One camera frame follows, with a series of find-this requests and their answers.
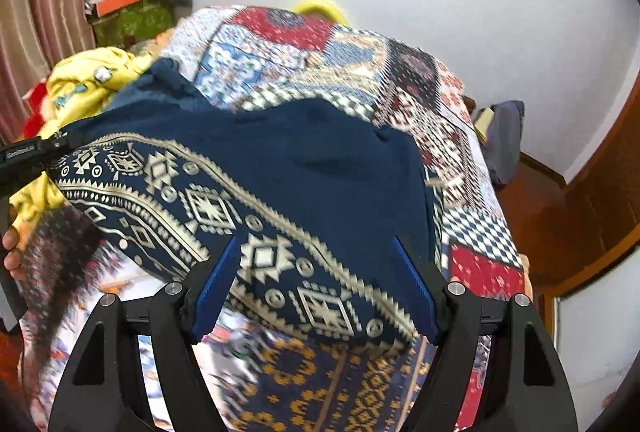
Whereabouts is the patchwork patterned bedspread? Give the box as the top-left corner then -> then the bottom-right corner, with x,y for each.
22,6 -> 526,431

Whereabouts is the grey bag on floor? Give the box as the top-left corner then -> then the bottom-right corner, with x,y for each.
474,100 -> 525,189

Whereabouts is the red plush item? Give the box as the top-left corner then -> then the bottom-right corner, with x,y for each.
21,78 -> 52,139

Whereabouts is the wooden wardrobe with door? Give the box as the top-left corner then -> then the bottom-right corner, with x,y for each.
499,72 -> 640,298

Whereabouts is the yellow cartoon fleece blanket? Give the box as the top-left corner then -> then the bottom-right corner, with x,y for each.
10,47 -> 157,241

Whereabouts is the person's left hand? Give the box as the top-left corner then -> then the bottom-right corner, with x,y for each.
2,205 -> 25,282

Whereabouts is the navy patterned hooded jacket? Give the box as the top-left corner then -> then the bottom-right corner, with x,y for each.
49,100 -> 435,353

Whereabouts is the blue denim garment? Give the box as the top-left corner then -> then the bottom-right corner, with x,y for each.
105,58 -> 210,111

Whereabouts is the green cloth covered stand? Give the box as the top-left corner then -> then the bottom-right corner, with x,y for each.
90,0 -> 176,50

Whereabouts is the orange box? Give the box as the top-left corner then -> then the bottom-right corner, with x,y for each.
96,0 -> 141,18

